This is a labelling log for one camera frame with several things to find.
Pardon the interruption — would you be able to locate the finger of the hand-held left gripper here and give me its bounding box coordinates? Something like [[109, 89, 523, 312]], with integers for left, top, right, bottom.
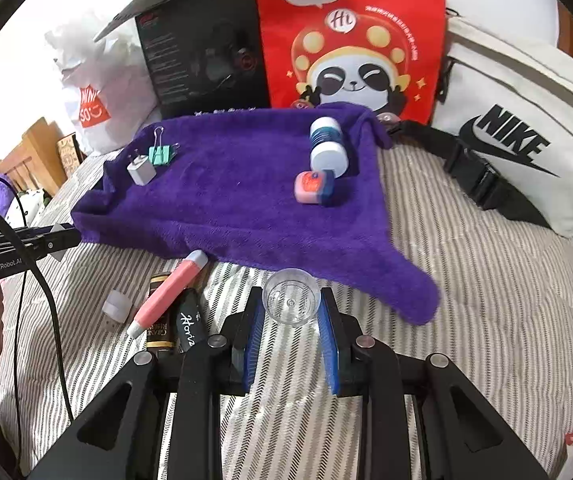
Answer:
[[0, 222, 81, 261]]

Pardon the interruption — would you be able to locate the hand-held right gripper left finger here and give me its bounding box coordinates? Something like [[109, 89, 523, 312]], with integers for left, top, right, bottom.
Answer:
[[25, 286, 268, 480]]

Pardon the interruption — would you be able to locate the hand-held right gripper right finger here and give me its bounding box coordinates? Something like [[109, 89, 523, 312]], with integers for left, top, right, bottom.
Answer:
[[317, 287, 547, 480]]

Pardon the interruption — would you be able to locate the small clear plastic cup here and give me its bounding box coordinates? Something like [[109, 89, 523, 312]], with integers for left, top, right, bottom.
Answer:
[[262, 268, 323, 328]]

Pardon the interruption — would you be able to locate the black rectangular tube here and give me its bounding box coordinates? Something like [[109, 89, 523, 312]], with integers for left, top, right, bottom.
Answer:
[[174, 287, 212, 355]]

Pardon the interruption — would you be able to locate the brown gold-labelled tube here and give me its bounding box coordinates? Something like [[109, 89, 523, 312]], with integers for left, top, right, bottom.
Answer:
[[146, 272, 182, 351]]

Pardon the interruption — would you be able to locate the pink white pen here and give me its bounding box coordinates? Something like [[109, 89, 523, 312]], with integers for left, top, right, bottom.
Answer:
[[126, 250, 208, 338]]

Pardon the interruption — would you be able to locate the small white cap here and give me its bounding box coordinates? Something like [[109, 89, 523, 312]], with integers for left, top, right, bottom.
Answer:
[[102, 288, 132, 326]]

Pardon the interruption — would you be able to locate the white power adapter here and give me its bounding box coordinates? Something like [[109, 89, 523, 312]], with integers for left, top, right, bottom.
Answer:
[[126, 152, 157, 186]]

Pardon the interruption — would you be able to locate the orange blue small jar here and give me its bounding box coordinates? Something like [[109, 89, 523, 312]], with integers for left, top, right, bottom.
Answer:
[[293, 170, 337, 207]]

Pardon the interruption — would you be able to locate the green binder clip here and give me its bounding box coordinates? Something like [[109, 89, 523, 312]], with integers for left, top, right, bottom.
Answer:
[[147, 127, 182, 166]]

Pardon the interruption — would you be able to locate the white blue balm stick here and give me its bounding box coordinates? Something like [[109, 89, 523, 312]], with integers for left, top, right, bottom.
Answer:
[[309, 116, 351, 177]]

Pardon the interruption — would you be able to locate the white floral cloth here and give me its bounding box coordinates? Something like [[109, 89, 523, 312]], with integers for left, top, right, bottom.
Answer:
[[9, 187, 50, 226]]

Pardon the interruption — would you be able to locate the purple cloth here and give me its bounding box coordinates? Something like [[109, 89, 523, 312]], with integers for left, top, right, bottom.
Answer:
[[0, 180, 20, 213]]

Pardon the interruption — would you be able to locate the wooden headboard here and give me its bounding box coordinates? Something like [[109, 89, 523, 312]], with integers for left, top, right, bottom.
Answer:
[[0, 116, 70, 198]]

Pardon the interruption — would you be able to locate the brown patterned notebook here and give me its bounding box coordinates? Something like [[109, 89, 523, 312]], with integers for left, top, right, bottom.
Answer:
[[56, 132, 87, 178]]

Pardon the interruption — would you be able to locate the purple towel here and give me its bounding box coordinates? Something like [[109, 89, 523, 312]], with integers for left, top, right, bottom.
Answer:
[[70, 101, 442, 325]]

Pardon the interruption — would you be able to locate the white plastic shopping bag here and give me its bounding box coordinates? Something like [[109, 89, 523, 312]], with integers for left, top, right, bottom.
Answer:
[[44, 15, 162, 156]]

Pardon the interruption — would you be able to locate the black headset box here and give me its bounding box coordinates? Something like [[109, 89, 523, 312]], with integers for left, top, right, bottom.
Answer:
[[93, 0, 272, 120]]

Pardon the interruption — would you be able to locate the red panda paper bag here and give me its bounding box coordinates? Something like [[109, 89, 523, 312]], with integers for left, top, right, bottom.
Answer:
[[252, 0, 447, 126]]

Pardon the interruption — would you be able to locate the white waist bag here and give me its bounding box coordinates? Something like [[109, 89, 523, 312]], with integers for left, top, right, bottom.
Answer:
[[386, 7, 573, 238]]

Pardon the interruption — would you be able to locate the black cable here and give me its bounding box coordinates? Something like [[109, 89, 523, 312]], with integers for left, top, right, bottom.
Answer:
[[0, 192, 74, 423], [0, 172, 30, 480]]

